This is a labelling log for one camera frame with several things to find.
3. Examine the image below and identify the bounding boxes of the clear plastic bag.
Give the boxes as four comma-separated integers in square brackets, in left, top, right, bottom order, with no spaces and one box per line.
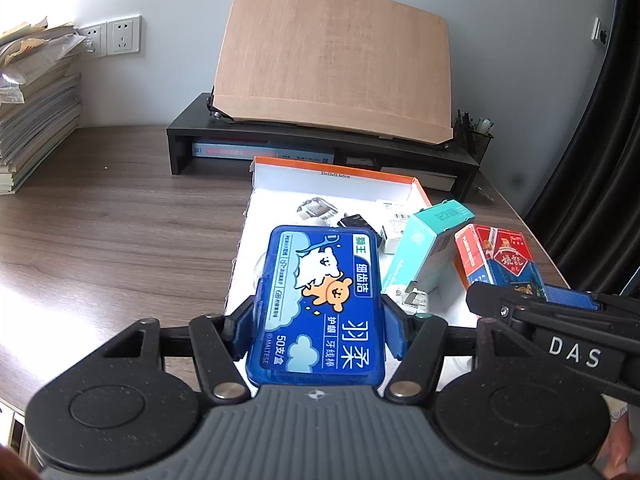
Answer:
[0,25,86,106]

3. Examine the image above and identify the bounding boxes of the white and red book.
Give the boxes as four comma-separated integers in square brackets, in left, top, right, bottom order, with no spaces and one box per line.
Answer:
[192,142,279,159]

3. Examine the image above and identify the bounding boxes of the white orange-edged box lid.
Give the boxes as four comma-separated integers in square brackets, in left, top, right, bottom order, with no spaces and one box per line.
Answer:
[222,156,481,331]

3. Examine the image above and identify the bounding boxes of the blue floss pick box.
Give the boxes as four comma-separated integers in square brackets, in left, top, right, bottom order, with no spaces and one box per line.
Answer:
[247,225,387,388]

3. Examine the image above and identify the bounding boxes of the grey book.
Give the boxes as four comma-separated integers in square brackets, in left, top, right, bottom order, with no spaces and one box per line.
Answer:
[277,148,335,165]

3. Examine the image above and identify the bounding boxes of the white wall socket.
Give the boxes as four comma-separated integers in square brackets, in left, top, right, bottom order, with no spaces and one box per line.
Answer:
[77,22,108,58]
[106,15,142,56]

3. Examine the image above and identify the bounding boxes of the stack of books and papers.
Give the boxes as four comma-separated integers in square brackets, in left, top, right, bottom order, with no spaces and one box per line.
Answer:
[0,20,83,195]

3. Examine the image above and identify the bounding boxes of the small black case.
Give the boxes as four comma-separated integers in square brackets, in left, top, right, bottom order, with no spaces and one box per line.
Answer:
[337,214,371,233]

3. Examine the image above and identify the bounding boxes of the white adapter carton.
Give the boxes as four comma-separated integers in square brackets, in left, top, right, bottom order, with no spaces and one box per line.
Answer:
[377,199,416,253]

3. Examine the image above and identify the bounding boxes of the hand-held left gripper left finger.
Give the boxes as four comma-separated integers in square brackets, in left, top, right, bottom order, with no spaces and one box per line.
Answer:
[102,296,256,404]

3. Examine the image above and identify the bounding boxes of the black monitor riser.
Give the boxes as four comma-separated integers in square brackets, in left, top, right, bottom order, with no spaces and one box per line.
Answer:
[166,92,481,201]

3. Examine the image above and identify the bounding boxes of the red playing card box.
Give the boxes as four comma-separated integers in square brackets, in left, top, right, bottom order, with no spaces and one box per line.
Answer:
[454,224,551,301]

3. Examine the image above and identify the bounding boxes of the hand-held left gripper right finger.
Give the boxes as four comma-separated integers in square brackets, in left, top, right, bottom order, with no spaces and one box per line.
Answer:
[381,296,479,404]

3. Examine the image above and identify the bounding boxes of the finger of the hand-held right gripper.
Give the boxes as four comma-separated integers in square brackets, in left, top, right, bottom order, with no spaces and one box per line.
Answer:
[466,281,546,318]
[544,284,640,312]

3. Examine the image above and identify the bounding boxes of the black mesh pen holder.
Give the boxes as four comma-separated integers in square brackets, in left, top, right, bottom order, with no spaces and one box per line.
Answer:
[454,109,495,153]

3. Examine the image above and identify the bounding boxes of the person's right hand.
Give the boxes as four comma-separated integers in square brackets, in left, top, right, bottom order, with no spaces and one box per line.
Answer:
[607,402,640,480]

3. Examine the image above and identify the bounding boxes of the black curtain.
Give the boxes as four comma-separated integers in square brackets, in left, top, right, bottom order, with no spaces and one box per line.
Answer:
[525,0,640,296]

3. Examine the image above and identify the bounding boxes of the clear refill bottle white cap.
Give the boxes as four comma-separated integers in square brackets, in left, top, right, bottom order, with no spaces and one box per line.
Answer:
[295,196,341,223]

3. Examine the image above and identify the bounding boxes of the teal and white carton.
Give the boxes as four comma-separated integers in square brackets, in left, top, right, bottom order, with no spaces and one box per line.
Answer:
[381,199,476,293]

